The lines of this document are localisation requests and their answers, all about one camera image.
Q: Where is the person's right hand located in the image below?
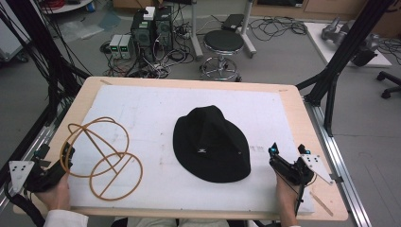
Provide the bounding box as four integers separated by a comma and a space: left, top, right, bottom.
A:
274, 173, 301, 221

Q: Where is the person's left hand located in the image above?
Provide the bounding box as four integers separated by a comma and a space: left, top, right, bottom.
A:
33, 172, 72, 212

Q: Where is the white table leg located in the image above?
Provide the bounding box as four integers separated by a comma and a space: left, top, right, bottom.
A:
188, 0, 205, 61
240, 0, 257, 59

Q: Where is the orange wire hat stand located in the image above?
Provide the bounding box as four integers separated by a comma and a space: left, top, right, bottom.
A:
59, 116, 144, 202

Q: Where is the black sleeved gripper cable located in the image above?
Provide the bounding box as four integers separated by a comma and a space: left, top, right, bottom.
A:
2, 183, 45, 227

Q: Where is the aluminium rail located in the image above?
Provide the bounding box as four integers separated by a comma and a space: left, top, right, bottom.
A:
303, 96, 374, 227
0, 103, 71, 213

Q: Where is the black metal frame strut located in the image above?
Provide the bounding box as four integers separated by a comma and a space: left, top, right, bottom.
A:
295, 0, 396, 137
5, 0, 93, 108

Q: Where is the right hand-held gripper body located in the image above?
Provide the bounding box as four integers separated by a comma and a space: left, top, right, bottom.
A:
269, 153, 334, 187

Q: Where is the black office chair base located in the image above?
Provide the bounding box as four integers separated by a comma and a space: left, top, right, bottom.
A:
375, 70, 401, 100

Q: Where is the grey robot part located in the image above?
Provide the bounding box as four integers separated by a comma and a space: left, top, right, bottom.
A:
321, 16, 380, 67

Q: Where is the black flat box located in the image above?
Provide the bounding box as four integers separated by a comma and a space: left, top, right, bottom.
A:
220, 13, 246, 33

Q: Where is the tangle of black floor cables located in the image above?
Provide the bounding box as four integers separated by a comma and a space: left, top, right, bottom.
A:
248, 14, 308, 43

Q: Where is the tangle of cables by computers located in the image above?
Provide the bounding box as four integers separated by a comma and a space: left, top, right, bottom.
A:
99, 22, 196, 79

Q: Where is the black round stool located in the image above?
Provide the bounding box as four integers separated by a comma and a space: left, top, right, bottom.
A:
199, 29, 246, 81

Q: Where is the white round table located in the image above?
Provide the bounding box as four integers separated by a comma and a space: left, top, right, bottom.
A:
40, 0, 95, 15

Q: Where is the person's lap clothing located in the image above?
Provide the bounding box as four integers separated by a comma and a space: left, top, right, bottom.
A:
110, 217, 232, 227

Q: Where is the black bucket hat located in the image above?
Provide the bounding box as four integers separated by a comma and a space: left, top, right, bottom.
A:
172, 105, 253, 184

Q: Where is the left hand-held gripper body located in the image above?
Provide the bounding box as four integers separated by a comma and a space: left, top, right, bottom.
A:
8, 154, 68, 194

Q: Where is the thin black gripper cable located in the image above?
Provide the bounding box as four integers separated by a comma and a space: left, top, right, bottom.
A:
293, 176, 306, 218

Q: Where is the white platform board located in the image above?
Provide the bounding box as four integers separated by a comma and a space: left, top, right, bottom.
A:
304, 22, 392, 69

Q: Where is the black computer tower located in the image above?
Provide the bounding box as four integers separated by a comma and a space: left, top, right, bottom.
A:
153, 5, 175, 52
130, 9, 156, 63

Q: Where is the clear plastic sheet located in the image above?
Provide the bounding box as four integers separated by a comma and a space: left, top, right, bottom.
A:
59, 19, 106, 41

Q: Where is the thin wooden stick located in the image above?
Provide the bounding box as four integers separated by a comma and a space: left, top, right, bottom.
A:
309, 190, 335, 218

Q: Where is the grey power supply unit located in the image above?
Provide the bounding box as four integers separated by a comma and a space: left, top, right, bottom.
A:
119, 34, 134, 60
109, 34, 123, 60

